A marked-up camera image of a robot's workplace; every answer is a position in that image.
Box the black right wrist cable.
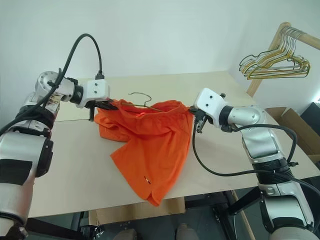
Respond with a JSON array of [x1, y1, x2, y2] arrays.
[[191, 114, 320, 198]]

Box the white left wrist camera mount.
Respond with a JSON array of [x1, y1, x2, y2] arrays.
[[75, 79, 111, 109]]

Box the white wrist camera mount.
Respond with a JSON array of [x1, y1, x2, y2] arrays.
[[193, 87, 228, 126], [75, 79, 111, 109]]

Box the orange shorts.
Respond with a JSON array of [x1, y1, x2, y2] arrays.
[[93, 99, 195, 207]]

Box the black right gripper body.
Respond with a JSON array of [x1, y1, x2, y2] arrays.
[[193, 111, 209, 133]]

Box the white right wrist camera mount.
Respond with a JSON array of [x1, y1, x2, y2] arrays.
[[193, 87, 228, 126]]

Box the cardboard box under table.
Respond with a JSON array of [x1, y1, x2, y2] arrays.
[[88, 196, 186, 226]]

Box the light wooden slat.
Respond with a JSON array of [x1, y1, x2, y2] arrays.
[[231, 190, 254, 240]]

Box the black box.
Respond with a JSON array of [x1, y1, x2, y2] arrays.
[[299, 100, 320, 121]]

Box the open cardboard box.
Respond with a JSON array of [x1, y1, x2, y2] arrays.
[[265, 106, 320, 161]]

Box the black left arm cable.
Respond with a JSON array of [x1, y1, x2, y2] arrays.
[[0, 33, 105, 136]]

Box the black metal table frame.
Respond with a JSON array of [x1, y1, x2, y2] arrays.
[[24, 186, 266, 240]]

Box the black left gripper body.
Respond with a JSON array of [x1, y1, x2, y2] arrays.
[[84, 98, 111, 123]]

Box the black right elbow cable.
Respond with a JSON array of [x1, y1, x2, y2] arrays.
[[224, 124, 299, 166]]

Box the olive wire hanger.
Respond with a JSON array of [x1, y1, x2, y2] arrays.
[[127, 91, 165, 113]]

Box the hangers on wooden rack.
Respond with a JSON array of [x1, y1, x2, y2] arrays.
[[246, 21, 320, 98]]

